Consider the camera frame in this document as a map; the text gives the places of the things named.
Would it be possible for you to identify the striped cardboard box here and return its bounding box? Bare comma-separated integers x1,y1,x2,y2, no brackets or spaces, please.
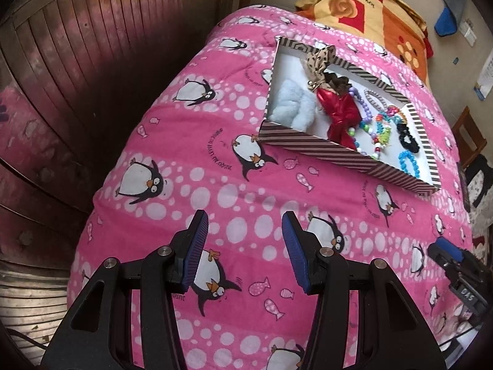
257,35,440,197

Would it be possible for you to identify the pink penguin print blanket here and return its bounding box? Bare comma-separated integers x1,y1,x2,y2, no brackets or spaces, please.
65,5,474,370

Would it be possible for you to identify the thin silver bracelet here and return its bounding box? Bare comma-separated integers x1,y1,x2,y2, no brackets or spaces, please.
364,89,389,112

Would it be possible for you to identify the white patterned cloth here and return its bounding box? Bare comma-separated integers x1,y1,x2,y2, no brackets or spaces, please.
468,170,493,241

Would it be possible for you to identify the green and pink bead bracelet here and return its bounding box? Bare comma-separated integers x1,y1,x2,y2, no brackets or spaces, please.
372,105,407,147

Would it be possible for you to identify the multicolour bead bracelet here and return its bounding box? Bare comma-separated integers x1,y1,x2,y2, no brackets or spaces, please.
347,123,386,160

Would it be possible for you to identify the black scrunchie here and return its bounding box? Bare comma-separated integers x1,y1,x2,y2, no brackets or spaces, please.
396,121,415,152

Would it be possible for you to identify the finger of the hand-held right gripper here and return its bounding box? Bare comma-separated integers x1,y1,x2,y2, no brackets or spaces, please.
427,237,467,265

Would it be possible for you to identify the light blue fluffy scrunchie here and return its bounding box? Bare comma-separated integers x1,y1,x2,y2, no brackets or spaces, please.
271,79,317,130

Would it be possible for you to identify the wall calendar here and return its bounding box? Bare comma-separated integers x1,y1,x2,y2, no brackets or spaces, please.
474,46,493,101

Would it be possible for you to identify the brown scrunchie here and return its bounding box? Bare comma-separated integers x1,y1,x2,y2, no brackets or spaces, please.
323,72,351,97

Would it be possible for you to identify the wooden chair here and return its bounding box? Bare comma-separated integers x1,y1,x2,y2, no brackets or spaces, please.
451,106,488,162

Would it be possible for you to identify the black garment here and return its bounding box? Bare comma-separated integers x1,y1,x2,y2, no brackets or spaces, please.
464,153,493,209

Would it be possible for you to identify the black cable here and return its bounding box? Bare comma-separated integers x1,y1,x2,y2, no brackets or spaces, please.
438,314,484,351
6,326,50,351

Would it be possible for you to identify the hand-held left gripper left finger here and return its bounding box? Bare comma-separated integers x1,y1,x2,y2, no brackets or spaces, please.
40,209,209,370

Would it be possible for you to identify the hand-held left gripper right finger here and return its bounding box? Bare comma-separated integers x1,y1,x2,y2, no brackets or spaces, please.
281,211,447,370

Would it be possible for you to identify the white wall switch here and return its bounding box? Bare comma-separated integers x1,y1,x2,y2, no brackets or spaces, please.
460,18,478,49

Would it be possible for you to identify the leopard print hair bow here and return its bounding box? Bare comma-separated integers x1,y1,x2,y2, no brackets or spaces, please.
300,45,336,90

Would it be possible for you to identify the red hair bow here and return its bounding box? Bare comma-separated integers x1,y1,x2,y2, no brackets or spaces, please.
316,87,361,150

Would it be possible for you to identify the wooden bed board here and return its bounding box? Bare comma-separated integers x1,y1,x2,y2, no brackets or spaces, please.
0,0,255,276

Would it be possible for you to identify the orange yellow pillow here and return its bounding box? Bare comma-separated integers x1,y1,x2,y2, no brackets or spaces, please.
295,0,434,85

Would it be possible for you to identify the purple bead bracelet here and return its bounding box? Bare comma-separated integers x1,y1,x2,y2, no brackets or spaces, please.
348,87,373,134

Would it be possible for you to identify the blue bead bracelet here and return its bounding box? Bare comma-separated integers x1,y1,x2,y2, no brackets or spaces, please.
398,151,421,180

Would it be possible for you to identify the blue grey hanging cloth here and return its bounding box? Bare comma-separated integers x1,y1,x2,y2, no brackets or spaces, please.
434,0,468,37

